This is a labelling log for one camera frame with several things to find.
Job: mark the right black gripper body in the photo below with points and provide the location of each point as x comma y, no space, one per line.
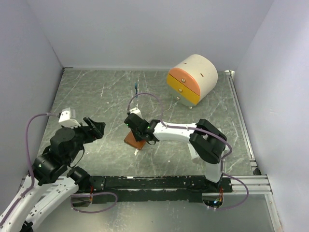
137,135

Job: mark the white plastic card tray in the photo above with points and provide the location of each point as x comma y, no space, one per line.
194,155

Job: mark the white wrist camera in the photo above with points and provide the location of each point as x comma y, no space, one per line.
67,118
134,111

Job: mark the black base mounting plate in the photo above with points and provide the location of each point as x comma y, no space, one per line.
149,188

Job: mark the cream mini drawer cabinet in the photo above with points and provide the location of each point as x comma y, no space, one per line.
192,79

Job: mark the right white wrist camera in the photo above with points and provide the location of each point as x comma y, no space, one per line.
134,111

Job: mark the blue mark on table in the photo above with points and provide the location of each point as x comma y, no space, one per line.
136,89

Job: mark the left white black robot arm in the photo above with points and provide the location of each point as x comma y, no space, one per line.
28,209

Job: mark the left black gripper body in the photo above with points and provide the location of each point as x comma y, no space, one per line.
83,135

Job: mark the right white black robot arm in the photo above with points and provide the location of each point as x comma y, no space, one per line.
203,138

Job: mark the brown leather card holder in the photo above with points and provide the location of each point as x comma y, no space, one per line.
130,140

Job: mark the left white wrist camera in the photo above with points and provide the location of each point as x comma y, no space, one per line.
67,118

